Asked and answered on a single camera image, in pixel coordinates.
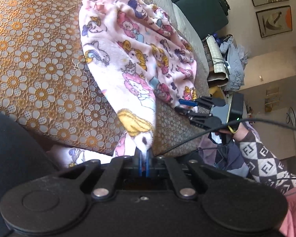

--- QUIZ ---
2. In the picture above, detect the green sofa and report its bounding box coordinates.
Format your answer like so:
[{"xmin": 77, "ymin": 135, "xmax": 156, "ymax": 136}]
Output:
[{"xmin": 135, "ymin": 0, "xmax": 229, "ymax": 74}]

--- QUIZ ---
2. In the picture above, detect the black cable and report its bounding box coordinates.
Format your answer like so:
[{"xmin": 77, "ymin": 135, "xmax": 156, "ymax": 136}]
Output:
[{"xmin": 155, "ymin": 117, "xmax": 296, "ymax": 156}]

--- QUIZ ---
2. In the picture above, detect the pink cartoon fleece garment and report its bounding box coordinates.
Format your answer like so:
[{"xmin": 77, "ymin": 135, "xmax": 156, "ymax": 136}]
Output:
[{"xmin": 49, "ymin": 0, "xmax": 197, "ymax": 168}]

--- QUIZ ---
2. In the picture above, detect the patterned sleeve forearm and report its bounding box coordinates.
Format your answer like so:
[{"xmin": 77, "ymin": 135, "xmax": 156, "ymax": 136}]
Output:
[{"xmin": 238, "ymin": 131, "xmax": 296, "ymax": 195}]

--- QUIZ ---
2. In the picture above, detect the armchair with yellow cover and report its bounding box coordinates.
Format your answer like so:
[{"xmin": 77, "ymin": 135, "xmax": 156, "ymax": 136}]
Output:
[{"xmin": 203, "ymin": 35, "xmax": 230, "ymax": 91}]

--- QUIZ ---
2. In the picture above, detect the person right hand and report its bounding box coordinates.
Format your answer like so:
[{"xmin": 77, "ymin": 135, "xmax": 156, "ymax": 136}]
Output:
[{"xmin": 215, "ymin": 123, "xmax": 249, "ymax": 142}]

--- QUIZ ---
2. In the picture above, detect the right framed picture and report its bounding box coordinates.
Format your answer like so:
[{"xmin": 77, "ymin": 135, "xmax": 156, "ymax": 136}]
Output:
[{"xmin": 256, "ymin": 5, "xmax": 292, "ymax": 38}]

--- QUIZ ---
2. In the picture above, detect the grey quilted jacket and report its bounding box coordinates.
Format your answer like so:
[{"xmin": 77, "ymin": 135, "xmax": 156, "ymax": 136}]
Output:
[{"xmin": 220, "ymin": 35, "xmax": 248, "ymax": 91}]

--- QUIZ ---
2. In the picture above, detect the navy striped garment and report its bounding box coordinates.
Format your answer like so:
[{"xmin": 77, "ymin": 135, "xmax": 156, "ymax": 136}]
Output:
[{"xmin": 198, "ymin": 133, "xmax": 249, "ymax": 178}]

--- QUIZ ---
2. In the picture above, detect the black object on sofa back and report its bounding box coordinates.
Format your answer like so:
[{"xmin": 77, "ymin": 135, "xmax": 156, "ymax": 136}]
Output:
[{"xmin": 218, "ymin": 0, "xmax": 230, "ymax": 16}]

